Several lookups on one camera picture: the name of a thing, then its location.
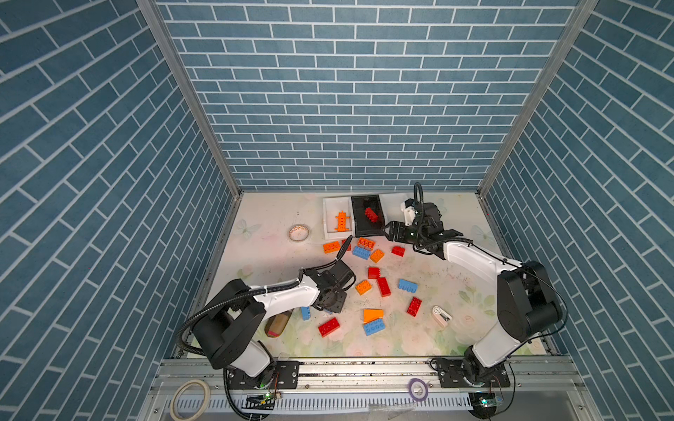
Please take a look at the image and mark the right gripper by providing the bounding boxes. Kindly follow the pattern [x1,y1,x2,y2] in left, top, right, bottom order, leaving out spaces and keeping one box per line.
[381,221,428,247]

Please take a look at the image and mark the blue lego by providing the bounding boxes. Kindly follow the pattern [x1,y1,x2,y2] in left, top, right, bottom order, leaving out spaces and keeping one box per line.
[398,279,419,294]
[352,247,371,260]
[300,307,311,321]
[363,319,385,337]

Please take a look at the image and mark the red lego diagonal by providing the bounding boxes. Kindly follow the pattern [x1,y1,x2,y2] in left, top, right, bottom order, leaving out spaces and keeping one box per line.
[364,207,379,224]

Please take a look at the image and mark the blue lego bottom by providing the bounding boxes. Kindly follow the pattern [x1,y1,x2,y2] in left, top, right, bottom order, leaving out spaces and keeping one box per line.
[363,319,385,337]

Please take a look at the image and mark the orange lego figure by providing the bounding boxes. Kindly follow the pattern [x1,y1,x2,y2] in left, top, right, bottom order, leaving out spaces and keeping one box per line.
[335,210,352,233]

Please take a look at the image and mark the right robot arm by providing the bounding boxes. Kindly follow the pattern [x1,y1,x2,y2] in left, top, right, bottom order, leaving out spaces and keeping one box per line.
[384,198,563,385]

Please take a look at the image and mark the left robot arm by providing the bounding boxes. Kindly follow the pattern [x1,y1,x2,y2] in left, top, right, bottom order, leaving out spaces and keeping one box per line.
[177,260,356,377]

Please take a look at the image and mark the orange lego center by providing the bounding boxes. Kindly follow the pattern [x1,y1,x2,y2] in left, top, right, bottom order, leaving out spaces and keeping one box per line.
[356,280,372,296]

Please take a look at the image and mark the orange lego near left bin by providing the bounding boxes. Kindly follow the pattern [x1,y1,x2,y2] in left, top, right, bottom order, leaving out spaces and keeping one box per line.
[322,241,342,254]

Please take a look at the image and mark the blue lego under orange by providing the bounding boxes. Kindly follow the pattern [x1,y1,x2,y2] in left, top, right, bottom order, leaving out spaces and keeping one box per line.
[352,247,371,260]

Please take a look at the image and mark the small red lego center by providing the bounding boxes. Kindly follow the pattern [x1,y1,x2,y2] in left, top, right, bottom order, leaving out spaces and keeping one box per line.
[368,267,381,279]

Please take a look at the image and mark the white right bin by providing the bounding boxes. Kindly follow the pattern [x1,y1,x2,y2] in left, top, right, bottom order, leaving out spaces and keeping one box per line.
[379,192,412,224]

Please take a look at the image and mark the white bin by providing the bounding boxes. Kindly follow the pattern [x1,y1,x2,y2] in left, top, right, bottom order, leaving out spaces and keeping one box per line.
[379,192,412,224]
[322,196,355,240]

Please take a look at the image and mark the orange sloped lego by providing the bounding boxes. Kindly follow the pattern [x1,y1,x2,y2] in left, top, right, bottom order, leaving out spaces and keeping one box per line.
[363,309,384,324]

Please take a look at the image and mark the orange lego top stacked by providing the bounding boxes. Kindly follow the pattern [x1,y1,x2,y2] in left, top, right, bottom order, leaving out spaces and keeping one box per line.
[357,238,376,250]

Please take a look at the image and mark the small orange lego square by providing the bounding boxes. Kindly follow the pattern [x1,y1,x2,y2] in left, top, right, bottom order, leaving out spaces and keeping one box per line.
[370,249,384,263]

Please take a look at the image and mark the long red lego center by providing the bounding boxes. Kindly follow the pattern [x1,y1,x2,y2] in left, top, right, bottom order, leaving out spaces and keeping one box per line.
[377,277,391,298]

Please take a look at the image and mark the black middle bin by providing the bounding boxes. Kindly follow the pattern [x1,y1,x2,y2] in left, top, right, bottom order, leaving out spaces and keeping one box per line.
[351,195,386,238]

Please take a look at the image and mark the white tape roll on table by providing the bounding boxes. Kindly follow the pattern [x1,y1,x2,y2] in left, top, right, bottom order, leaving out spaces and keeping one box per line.
[288,224,311,242]

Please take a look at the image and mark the striped brown cylinder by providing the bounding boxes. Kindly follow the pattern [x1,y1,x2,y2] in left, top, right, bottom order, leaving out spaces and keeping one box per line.
[264,310,293,338]

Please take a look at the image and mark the white left bin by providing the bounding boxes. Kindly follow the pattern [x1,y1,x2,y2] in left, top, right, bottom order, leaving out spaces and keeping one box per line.
[322,196,355,240]

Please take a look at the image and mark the white pink small device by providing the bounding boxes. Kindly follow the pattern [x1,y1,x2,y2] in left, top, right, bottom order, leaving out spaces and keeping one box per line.
[432,305,452,329]

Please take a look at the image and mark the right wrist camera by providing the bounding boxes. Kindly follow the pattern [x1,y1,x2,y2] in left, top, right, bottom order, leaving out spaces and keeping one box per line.
[400,198,417,226]

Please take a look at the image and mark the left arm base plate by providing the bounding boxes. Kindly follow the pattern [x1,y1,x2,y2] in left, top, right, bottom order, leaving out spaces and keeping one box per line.
[225,360,300,390]

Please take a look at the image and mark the aluminium rail frame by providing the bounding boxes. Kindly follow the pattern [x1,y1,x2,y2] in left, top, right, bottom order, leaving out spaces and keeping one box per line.
[139,356,600,420]

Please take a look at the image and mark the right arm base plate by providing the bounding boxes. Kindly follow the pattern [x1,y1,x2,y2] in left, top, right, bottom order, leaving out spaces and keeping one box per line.
[428,357,511,389]

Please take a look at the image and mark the tape roll on rail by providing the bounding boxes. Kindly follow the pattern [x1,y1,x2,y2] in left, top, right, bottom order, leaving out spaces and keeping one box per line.
[168,379,212,421]

